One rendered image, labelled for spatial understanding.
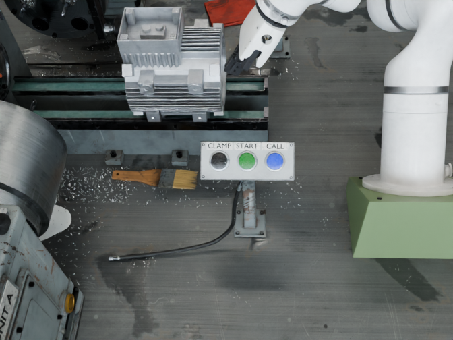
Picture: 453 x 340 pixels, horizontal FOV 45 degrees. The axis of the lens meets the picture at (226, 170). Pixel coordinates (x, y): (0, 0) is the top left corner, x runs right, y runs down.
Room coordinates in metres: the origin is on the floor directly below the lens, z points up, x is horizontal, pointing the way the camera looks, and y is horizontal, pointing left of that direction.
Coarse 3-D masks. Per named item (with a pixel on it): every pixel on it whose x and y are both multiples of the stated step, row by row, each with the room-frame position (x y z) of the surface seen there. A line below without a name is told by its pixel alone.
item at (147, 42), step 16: (128, 16) 0.92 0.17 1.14; (144, 16) 0.93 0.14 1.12; (160, 16) 0.93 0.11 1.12; (176, 16) 0.91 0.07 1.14; (128, 32) 0.90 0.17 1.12; (144, 32) 0.88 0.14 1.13; (160, 32) 0.87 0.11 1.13; (176, 32) 0.88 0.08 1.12; (128, 48) 0.84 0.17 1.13; (144, 48) 0.83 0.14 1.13; (160, 48) 0.83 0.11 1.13; (176, 48) 0.83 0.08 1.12; (144, 64) 0.83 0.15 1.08; (160, 64) 0.83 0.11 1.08; (176, 64) 0.82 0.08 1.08
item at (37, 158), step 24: (0, 120) 0.65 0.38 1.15; (24, 120) 0.67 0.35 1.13; (0, 144) 0.60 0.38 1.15; (24, 144) 0.62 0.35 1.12; (48, 144) 0.65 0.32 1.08; (0, 168) 0.56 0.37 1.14; (24, 168) 0.57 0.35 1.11; (48, 168) 0.60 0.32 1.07; (0, 192) 0.52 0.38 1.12; (24, 192) 0.53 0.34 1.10; (48, 192) 0.56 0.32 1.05; (48, 216) 0.53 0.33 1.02
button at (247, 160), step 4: (240, 156) 0.59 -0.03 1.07; (244, 156) 0.58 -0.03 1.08; (248, 156) 0.58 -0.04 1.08; (252, 156) 0.58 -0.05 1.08; (240, 160) 0.58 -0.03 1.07; (244, 160) 0.58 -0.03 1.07; (248, 160) 0.58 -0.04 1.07; (252, 160) 0.58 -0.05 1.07; (240, 164) 0.57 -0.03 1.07; (244, 164) 0.57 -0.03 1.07; (248, 164) 0.57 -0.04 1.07; (252, 164) 0.57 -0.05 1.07; (244, 168) 0.57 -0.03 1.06; (248, 168) 0.57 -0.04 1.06
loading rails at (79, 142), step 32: (32, 96) 0.95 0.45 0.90; (64, 96) 0.94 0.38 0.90; (96, 96) 0.93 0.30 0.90; (256, 96) 0.88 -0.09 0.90; (64, 128) 0.84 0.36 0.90; (96, 128) 0.83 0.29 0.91; (128, 128) 0.82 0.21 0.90; (160, 128) 0.81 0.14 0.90; (192, 128) 0.80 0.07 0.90; (224, 128) 0.79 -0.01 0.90; (256, 128) 0.78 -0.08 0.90
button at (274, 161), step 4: (268, 156) 0.58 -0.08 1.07; (272, 156) 0.58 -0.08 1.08; (276, 156) 0.58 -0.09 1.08; (280, 156) 0.58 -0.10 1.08; (268, 160) 0.57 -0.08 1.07; (272, 160) 0.57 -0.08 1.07; (276, 160) 0.57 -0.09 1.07; (280, 160) 0.57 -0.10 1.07; (268, 164) 0.57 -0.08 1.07; (272, 164) 0.57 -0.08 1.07; (276, 164) 0.56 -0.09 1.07; (280, 164) 0.56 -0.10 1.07; (272, 168) 0.56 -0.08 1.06; (276, 168) 0.56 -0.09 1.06
